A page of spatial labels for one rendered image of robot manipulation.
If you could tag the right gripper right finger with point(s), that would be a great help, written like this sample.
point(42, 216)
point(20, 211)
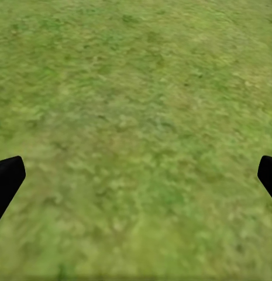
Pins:
point(265, 172)

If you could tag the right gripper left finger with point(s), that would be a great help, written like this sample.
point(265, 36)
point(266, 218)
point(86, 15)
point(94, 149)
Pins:
point(12, 174)

